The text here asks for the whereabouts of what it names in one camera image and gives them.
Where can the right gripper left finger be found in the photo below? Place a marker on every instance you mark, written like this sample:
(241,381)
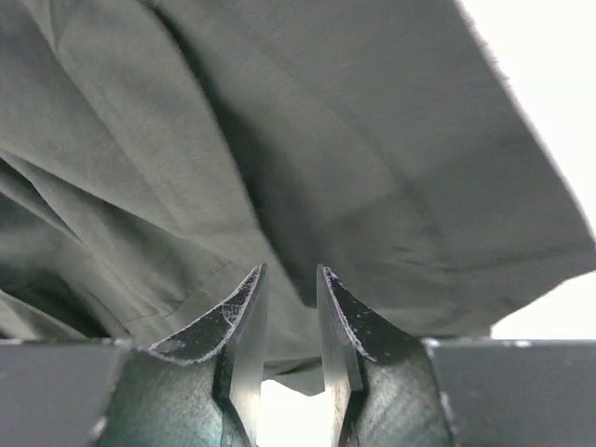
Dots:
(198,387)

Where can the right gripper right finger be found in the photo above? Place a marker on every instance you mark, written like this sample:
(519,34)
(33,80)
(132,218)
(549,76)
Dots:
(389,388)

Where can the black long sleeve shirt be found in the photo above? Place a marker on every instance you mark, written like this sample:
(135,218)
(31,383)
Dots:
(154,152)

